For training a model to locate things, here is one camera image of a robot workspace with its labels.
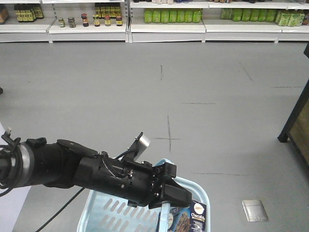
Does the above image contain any wooden black-framed display stand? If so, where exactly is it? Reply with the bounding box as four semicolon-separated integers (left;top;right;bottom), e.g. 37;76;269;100
277;43;309;170

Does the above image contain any Chocofello cookie box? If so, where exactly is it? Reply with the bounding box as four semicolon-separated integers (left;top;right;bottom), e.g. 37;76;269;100
168;200;207;232

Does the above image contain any light blue plastic basket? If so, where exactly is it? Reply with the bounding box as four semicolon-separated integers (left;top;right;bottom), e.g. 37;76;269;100
77;159;211;232

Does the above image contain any far silver floor socket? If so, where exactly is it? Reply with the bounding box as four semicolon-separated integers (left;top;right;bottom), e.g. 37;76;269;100
241;200;269;222

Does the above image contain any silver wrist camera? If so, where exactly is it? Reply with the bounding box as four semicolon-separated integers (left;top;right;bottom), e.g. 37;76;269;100
128;132;151;161

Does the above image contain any near white chest freezer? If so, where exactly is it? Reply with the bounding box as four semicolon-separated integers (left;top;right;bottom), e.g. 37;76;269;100
0;187;30;232

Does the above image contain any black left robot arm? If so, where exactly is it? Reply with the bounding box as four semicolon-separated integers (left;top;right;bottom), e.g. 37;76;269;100
0;134;192;209

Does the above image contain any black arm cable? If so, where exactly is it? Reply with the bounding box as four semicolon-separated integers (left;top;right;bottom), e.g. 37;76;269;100
35;187;84;232

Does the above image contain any white store shelving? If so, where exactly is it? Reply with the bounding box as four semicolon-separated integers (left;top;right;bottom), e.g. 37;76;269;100
0;0;309;43

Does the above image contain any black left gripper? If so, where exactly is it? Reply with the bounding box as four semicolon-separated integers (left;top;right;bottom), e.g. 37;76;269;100
73;155;192;209

